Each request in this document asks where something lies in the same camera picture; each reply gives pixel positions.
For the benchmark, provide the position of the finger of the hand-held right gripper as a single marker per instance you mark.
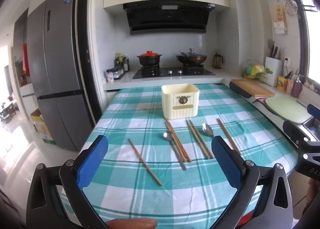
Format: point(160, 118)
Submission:
point(314, 111)
point(295, 132)

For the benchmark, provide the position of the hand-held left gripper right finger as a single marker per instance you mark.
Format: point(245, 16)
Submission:
point(226, 161)

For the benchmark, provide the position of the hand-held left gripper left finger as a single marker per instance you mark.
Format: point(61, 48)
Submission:
point(93, 161)

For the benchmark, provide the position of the wooden chopstick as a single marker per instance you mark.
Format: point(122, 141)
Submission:
point(226, 129)
point(145, 162)
point(168, 128)
point(201, 138)
point(181, 143)
point(197, 138)
point(223, 130)

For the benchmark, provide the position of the steel spoon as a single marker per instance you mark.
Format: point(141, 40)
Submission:
point(207, 128)
point(167, 135)

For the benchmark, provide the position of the cream utensil box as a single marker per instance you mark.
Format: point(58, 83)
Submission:
point(175, 103)

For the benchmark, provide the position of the person's left hand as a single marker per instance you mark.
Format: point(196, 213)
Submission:
point(132, 224)

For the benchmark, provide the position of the light green cutting board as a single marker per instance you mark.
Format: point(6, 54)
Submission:
point(287, 108)

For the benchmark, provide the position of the purple soap dispenser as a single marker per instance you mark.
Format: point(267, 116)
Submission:
point(297, 87)

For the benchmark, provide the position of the pink packet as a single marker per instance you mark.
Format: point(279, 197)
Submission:
point(290, 86)

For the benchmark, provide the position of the yellow packet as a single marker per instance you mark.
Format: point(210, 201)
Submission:
point(282, 83)

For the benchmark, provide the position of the white knife block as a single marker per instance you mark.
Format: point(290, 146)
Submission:
point(273, 71)

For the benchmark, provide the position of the teal checked tablecloth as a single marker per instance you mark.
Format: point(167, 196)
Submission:
point(125, 108)

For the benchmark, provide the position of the wooden cutting board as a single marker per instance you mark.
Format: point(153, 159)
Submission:
point(252, 87)

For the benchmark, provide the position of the cardboard box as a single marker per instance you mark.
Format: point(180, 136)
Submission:
point(42, 126)

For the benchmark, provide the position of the plastic bag of sponges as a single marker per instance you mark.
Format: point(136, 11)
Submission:
point(252, 70)

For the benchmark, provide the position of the window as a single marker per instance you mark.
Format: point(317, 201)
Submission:
point(311, 31)

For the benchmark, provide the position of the white spice jar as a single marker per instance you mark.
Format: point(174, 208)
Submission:
point(110, 76)

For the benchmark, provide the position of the group of condiment jars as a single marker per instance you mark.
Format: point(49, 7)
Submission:
point(117, 73)

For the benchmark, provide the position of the grey refrigerator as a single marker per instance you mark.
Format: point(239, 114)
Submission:
point(57, 68)

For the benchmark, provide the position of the glass french press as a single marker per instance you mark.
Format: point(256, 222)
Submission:
point(218, 61)

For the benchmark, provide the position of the distant dining furniture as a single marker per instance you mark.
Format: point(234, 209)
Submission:
point(7, 110)

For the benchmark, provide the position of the dark soy sauce bottle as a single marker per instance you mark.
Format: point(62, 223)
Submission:
point(126, 65)

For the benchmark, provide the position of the black gas stove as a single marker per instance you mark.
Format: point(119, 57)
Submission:
point(172, 72)

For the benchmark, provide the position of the yellow cap sauce bottle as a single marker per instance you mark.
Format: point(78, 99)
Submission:
point(120, 57)

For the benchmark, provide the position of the dark wok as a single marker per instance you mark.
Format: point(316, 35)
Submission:
point(191, 60)

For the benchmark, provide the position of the glass wok lid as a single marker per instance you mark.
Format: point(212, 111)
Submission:
point(191, 53)

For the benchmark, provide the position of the black clay pot red lid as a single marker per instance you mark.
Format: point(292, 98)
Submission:
point(149, 59)

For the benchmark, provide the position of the red hanging cloth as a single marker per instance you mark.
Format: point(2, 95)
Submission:
point(26, 60)

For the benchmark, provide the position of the black range hood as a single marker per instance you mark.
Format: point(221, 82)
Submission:
point(167, 21)

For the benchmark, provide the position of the wall outlet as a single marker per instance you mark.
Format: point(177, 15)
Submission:
point(287, 62)

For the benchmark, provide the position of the hanging wall calendar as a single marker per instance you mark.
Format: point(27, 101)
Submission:
point(280, 18)

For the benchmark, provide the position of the dark door frame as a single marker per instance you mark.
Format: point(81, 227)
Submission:
point(83, 43)

